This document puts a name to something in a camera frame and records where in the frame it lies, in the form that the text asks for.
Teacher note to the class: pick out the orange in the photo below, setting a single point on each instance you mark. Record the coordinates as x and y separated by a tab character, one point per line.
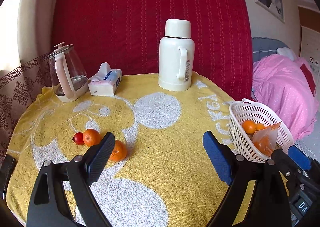
260	126
120	151
248	126
91	137

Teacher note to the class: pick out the grey-blue headboard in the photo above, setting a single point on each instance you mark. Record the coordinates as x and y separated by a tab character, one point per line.
265	47

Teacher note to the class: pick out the plastic bag of oranges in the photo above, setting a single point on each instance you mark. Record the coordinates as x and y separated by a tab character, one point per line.
266	139

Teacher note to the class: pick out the red tomato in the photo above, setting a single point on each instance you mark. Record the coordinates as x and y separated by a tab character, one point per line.
78	138

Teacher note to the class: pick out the white pillow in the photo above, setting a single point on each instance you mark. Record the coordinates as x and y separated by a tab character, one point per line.
287	53

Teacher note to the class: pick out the red cloth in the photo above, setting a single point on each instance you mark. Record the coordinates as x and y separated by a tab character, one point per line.
308	75

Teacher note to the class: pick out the tissue pack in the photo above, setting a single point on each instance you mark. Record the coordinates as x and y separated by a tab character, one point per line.
106	83

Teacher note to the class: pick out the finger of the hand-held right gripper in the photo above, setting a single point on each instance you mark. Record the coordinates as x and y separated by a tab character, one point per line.
298	157
281	160

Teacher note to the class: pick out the white plastic basket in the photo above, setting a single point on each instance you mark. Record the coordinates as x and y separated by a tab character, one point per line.
246	122

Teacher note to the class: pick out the patterned beige curtain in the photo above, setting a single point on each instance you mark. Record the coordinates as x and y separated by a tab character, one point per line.
22	84

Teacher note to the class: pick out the pink dotted blanket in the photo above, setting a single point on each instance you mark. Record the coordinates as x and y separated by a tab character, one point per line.
280	92

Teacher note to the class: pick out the black smartphone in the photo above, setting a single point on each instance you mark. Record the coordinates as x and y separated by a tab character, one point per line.
6	177

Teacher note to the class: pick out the red quilted cover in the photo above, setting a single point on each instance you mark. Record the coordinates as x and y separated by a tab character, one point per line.
150	17

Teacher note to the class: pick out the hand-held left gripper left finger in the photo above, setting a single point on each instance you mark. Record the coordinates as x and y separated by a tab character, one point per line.
101	157

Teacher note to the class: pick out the cream thermos flask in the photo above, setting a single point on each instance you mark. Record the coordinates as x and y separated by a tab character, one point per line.
176	59

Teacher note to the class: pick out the yellow and white towel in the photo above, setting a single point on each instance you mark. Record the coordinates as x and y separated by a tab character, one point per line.
155	142

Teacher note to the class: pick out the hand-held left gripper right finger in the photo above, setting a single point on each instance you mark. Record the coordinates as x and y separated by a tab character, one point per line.
218	157

